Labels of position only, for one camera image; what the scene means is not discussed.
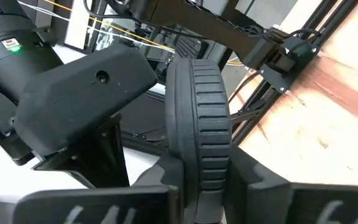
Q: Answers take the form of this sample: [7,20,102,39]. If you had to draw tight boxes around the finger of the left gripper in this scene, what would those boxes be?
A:
[33,113,131,189]

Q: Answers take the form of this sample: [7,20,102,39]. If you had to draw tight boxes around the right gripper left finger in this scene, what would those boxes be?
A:
[12,152,185,224]

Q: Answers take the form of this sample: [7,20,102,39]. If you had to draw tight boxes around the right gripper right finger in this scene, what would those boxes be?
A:
[225,144,358,224]

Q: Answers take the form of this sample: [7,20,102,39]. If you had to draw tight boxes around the black slide sandal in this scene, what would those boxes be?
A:
[165,58,232,224]

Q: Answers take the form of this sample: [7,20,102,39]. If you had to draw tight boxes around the black keyboard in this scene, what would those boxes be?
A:
[173,35,204,60]

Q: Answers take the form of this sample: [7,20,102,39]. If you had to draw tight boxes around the yellow cable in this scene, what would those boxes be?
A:
[42,0,177,53]

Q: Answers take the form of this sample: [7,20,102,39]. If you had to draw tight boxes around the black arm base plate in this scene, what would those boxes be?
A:
[259,37,320,94]

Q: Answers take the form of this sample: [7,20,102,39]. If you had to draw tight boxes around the black aluminium table frame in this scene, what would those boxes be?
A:
[228,0,358,147]

